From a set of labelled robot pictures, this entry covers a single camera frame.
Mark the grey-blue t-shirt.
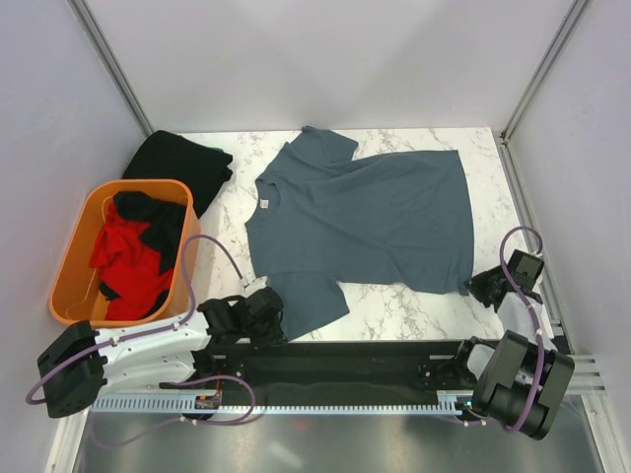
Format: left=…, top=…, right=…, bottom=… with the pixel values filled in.
left=245, top=126, right=474, bottom=340

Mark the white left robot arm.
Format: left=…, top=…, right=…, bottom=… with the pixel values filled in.
left=36, top=288, right=286, bottom=419

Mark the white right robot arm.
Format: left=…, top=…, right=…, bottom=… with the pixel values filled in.
left=451, top=266, right=575, bottom=440

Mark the folded black t-shirt stack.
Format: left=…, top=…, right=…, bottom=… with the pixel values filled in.
left=122, top=130, right=233, bottom=218

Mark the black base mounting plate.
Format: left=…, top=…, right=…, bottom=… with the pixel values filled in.
left=193, top=341, right=473, bottom=406

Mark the black t-shirt in basket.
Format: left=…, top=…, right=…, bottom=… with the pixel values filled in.
left=113, top=191, right=186, bottom=275

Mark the red t-shirt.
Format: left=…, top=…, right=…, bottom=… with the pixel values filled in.
left=89, top=203, right=174, bottom=322

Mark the orange plastic basket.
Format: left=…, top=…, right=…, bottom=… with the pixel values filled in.
left=48, top=179, right=200, bottom=328

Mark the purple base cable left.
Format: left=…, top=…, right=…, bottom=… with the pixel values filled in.
left=91, top=373, right=257, bottom=448

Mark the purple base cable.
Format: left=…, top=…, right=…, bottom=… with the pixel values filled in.
left=91, top=373, right=257, bottom=448
left=453, top=412, right=489, bottom=429

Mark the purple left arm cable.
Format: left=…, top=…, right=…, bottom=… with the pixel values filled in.
left=25, top=234, right=247, bottom=406

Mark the white slotted cable duct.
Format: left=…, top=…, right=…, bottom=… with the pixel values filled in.
left=90, top=392, right=462, bottom=416

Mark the aluminium frame rail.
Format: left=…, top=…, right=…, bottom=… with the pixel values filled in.
left=566, top=355, right=606, bottom=396

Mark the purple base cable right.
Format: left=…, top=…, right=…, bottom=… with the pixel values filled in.
left=453, top=412, right=489, bottom=429

